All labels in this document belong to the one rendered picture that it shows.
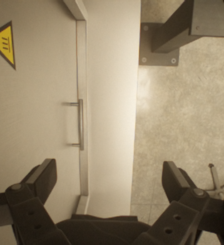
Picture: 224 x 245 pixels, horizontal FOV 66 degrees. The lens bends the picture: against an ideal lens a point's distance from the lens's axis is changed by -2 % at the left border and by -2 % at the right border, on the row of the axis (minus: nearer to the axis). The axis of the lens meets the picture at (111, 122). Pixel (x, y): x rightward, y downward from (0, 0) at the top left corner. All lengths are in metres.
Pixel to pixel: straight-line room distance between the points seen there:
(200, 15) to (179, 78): 0.97
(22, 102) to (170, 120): 1.34
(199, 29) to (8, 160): 0.50
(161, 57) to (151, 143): 0.68
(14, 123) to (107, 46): 0.44
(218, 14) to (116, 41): 0.28
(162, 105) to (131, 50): 0.91
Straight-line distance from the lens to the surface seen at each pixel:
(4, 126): 0.23
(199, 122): 1.60
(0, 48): 0.23
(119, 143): 0.65
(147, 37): 1.44
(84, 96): 0.58
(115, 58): 0.61
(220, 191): 1.86
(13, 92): 0.24
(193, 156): 1.69
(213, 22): 0.56
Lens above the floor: 1.40
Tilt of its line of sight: 76 degrees down
